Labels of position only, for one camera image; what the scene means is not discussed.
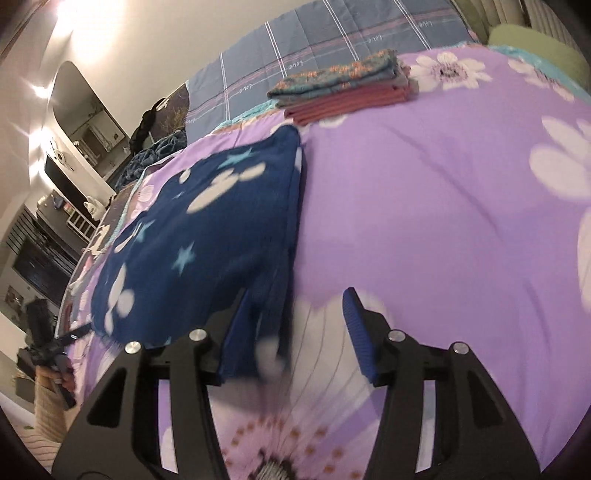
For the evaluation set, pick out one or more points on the black garment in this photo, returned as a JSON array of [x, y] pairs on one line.
[[145, 124]]

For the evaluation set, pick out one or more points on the folded pink garment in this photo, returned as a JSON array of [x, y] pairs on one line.
[[351, 104]]

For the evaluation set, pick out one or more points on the white pleated curtain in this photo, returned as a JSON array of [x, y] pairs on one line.
[[540, 18]]

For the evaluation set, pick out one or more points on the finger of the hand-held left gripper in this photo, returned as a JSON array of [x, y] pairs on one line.
[[74, 336]]

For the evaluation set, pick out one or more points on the teal fleece blanket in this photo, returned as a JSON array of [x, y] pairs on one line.
[[152, 152]]

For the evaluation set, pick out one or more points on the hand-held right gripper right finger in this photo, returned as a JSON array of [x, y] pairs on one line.
[[360, 332]]

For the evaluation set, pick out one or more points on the navy star-print fleece pajama top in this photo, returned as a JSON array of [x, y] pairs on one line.
[[198, 221]]

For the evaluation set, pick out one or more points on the dark wall panel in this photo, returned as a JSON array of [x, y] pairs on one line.
[[57, 173]]

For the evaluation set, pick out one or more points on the white cat figurine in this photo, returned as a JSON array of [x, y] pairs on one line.
[[94, 207]]

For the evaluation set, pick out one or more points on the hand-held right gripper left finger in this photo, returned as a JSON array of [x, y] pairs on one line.
[[238, 341]]

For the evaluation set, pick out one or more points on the white bear wall clock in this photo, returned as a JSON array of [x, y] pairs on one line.
[[60, 157]]

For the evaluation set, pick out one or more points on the recessed spot light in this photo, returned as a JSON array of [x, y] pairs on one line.
[[39, 88]]

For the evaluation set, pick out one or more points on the folded floral garment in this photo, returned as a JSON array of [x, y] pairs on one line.
[[332, 78]]

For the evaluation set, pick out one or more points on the black television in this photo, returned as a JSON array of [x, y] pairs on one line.
[[39, 272]]

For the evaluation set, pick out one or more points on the person's left forearm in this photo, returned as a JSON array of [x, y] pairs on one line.
[[48, 410]]

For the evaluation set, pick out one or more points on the person's left hand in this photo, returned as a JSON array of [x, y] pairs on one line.
[[68, 376]]

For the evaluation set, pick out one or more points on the purple floral bed sheet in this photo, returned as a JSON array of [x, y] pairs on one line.
[[415, 207]]

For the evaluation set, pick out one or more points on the green pillow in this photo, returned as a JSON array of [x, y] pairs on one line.
[[540, 50]]

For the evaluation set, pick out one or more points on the blue plaid blanket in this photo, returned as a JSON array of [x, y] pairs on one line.
[[323, 41]]

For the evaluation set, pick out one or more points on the white ladder rack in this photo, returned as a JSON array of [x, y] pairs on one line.
[[81, 226]]

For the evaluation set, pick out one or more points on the dark deer-print quilt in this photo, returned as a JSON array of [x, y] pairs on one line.
[[178, 108]]

